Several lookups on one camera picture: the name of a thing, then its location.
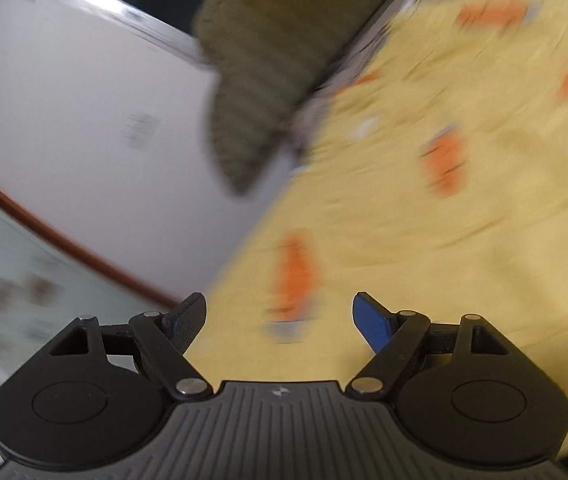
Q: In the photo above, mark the grey printed bed sheet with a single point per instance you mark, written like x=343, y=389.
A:
x=314, y=110

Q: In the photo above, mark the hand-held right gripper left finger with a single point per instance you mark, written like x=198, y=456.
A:
x=190, y=321

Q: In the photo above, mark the olive quilted headboard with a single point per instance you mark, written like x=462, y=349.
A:
x=264, y=60

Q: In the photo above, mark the yellow carrot print blanket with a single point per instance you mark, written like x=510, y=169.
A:
x=388, y=235

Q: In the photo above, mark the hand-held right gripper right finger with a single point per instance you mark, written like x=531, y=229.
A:
x=371, y=322

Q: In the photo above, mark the frosted glass door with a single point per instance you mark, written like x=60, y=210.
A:
x=14, y=270

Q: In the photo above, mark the brown wooden door frame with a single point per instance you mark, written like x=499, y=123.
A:
x=64, y=247

